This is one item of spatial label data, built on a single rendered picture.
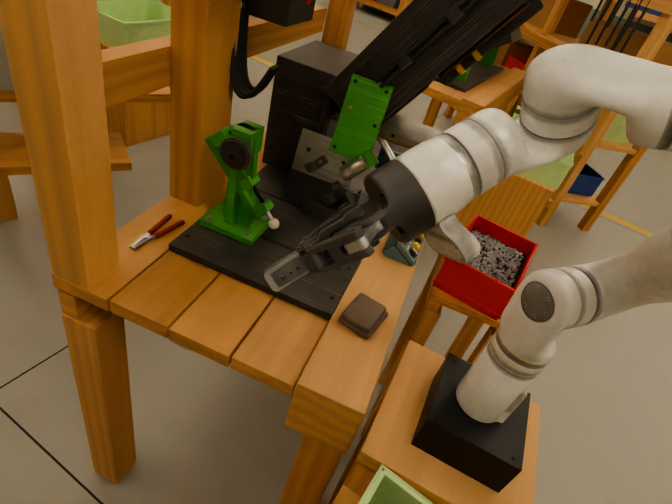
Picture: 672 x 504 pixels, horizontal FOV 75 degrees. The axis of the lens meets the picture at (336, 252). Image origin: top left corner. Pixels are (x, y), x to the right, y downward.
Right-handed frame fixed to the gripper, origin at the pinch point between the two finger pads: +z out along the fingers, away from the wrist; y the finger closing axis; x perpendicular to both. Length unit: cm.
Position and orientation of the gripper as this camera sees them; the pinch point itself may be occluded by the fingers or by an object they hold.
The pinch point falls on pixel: (285, 271)
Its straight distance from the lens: 41.6
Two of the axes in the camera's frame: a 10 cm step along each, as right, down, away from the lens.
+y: 1.7, 1.7, -9.7
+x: 5.0, 8.3, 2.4
